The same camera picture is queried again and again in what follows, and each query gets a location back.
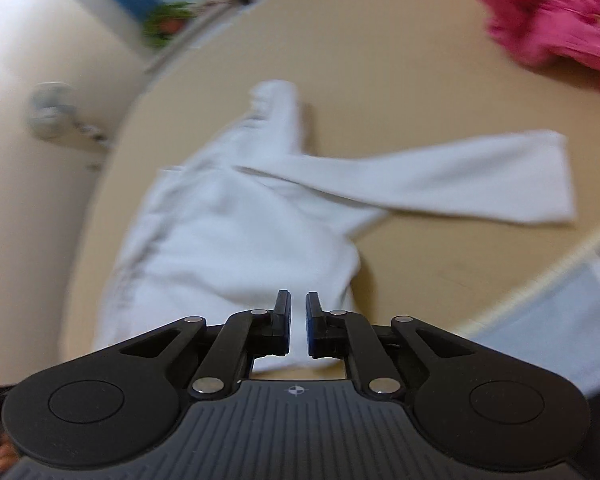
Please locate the white standing fan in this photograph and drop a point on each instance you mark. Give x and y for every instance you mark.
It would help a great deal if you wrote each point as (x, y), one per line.
(53, 116)

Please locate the beige bed mat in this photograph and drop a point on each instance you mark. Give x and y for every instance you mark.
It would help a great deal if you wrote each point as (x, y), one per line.
(373, 77)

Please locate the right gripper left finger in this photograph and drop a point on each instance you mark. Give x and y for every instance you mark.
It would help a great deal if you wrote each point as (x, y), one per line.
(117, 403)

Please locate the white t-shirt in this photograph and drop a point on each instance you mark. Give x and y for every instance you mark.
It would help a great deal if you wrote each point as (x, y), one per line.
(252, 214)

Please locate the potted green plant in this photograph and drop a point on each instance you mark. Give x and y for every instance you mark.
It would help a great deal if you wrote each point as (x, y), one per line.
(165, 22)

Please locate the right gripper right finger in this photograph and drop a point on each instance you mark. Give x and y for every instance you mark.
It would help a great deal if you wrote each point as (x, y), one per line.
(474, 404)

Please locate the striped blue bed sheet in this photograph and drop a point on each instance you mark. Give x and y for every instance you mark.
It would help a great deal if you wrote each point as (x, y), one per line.
(558, 328)

